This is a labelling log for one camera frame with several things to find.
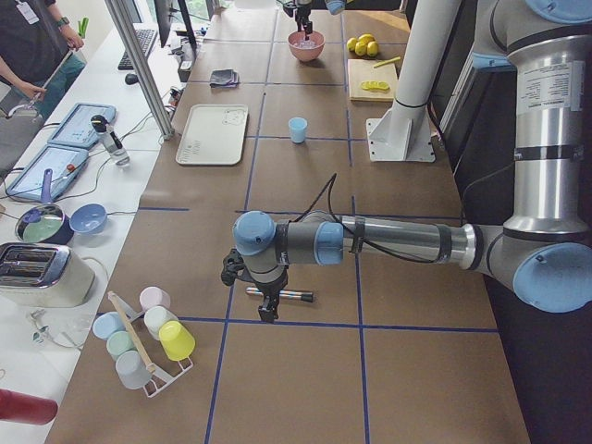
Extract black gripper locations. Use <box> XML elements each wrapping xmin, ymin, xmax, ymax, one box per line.
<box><xmin>282</xmin><ymin>0</ymin><xmax>313</xmax><ymax>39</ymax></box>
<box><xmin>221</xmin><ymin>249</ymin><xmax>288</xmax><ymax>322</ymax></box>

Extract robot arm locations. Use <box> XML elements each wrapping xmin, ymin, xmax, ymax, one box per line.
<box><xmin>221</xmin><ymin>1</ymin><xmax>591</xmax><ymax>323</ymax></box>
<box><xmin>278</xmin><ymin>0</ymin><xmax>348</xmax><ymax>40</ymax></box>

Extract pink bowl of ice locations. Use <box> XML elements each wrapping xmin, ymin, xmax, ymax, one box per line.
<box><xmin>288</xmin><ymin>31</ymin><xmax>325</xmax><ymax>62</ymax></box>

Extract yellow cup on rack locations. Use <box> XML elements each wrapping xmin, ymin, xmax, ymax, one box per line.
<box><xmin>158</xmin><ymin>320</ymin><xmax>196</xmax><ymax>362</ymax></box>

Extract light blue plastic cup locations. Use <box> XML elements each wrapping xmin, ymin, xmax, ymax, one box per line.
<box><xmin>288</xmin><ymin>117</ymin><xmax>308</xmax><ymax>143</ymax></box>

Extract white cup on rack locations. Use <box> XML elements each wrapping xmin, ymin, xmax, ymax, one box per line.
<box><xmin>143</xmin><ymin>305</ymin><xmax>179</xmax><ymax>341</ymax></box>

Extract pink cup on rack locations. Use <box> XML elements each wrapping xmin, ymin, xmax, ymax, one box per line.
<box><xmin>139</xmin><ymin>286</ymin><xmax>171</xmax><ymax>312</ymax></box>

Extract white cup rack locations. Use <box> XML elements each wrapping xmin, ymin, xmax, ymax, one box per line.
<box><xmin>107</xmin><ymin>291</ymin><xmax>194</xmax><ymax>398</ymax></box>

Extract grey cup on rack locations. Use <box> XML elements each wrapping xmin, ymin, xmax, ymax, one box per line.
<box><xmin>115</xmin><ymin>350</ymin><xmax>152</xmax><ymax>389</ymax></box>

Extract green cup on rack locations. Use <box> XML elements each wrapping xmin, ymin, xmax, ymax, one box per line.
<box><xmin>106</xmin><ymin>330</ymin><xmax>135</xmax><ymax>361</ymax></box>

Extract blue cup on rack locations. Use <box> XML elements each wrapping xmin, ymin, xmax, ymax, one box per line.
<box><xmin>92</xmin><ymin>312</ymin><xmax>125</xmax><ymax>340</ymax></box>

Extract steel muddler black tip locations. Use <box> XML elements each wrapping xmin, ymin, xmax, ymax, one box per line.
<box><xmin>245</xmin><ymin>287</ymin><xmax>315</xmax><ymax>303</ymax></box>

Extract yellow lemon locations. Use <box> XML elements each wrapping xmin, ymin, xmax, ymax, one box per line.
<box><xmin>366</xmin><ymin>41</ymin><xmax>379</xmax><ymax>57</ymax></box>
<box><xmin>358</xmin><ymin>33</ymin><xmax>376</xmax><ymax>43</ymax></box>
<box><xmin>354</xmin><ymin>42</ymin><xmax>367</xmax><ymax>56</ymax></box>
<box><xmin>346</xmin><ymin>37</ymin><xmax>358</xmax><ymax>52</ymax></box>

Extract wooden cutting board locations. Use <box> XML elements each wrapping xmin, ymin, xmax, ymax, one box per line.
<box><xmin>347</xmin><ymin>59</ymin><xmax>398</xmax><ymax>102</ymax></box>

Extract yellow plastic knife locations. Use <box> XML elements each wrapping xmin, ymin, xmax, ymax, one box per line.
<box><xmin>373</xmin><ymin>56</ymin><xmax>401</xmax><ymax>68</ymax></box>

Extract lemon slices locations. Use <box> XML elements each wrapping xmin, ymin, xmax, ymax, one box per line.
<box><xmin>360</xmin><ymin>80</ymin><xmax>390</xmax><ymax>92</ymax></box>

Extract grey folded cloth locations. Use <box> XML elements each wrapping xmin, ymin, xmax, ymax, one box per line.
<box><xmin>209</xmin><ymin>68</ymin><xmax>240</xmax><ymax>88</ymax></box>

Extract black monitor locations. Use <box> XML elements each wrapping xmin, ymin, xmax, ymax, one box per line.
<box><xmin>154</xmin><ymin>0</ymin><xmax>197</xmax><ymax>60</ymax></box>

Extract cream bear tray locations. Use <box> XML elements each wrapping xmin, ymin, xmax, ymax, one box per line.
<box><xmin>176</xmin><ymin>105</ymin><xmax>249</xmax><ymax>166</ymax></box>

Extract black keyboard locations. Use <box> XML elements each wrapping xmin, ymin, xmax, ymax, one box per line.
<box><xmin>117</xmin><ymin>29</ymin><xmax>159</xmax><ymax>71</ymax></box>

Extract black computer mouse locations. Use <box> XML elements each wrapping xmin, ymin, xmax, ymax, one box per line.
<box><xmin>124</xmin><ymin>73</ymin><xmax>139</xmax><ymax>85</ymax></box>

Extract blue bowl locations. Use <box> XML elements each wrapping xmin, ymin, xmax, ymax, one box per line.
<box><xmin>69</xmin><ymin>203</ymin><xmax>107</xmax><ymax>234</ymax></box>

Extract clear water bottle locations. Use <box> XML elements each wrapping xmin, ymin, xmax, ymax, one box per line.
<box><xmin>91</xmin><ymin>115</ymin><xmax>130</xmax><ymax>167</ymax></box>

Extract blue saucepan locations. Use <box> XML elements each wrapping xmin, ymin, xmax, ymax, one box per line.
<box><xmin>15</xmin><ymin>168</ymin><xmax>74</xmax><ymax>245</ymax></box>

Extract blue teach pendant far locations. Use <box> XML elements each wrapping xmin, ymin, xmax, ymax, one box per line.
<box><xmin>47</xmin><ymin>103</ymin><xmax>117</xmax><ymax>150</ymax></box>

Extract blue teach pendant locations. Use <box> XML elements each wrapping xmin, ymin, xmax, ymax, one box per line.
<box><xmin>47</xmin><ymin>103</ymin><xmax>117</xmax><ymax>150</ymax></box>
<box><xmin>6</xmin><ymin>144</ymin><xmax>89</xmax><ymax>203</ymax></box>

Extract blue teach pendant near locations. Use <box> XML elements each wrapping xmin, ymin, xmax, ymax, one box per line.
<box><xmin>6</xmin><ymin>144</ymin><xmax>89</xmax><ymax>203</ymax></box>

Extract person in dark shirt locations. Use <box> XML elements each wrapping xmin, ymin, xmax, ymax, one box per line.
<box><xmin>1</xmin><ymin>0</ymin><xmax>85</xmax><ymax>118</ymax></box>

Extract red bottle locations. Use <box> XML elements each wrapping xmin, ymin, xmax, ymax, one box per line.
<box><xmin>1</xmin><ymin>389</ymin><xmax>58</xmax><ymax>426</ymax></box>

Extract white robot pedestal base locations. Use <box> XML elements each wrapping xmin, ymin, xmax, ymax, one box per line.
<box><xmin>366</xmin><ymin>0</ymin><xmax>461</xmax><ymax>162</ymax></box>

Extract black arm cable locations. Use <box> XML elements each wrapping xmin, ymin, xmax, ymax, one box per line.
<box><xmin>290</xmin><ymin>173</ymin><xmax>445</xmax><ymax>265</ymax></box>

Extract aluminium frame post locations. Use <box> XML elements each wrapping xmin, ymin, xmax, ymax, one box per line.
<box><xmin>105</xmin><ymin>0</ymin><xmax>174</xmax><ymax>141</ymax></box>

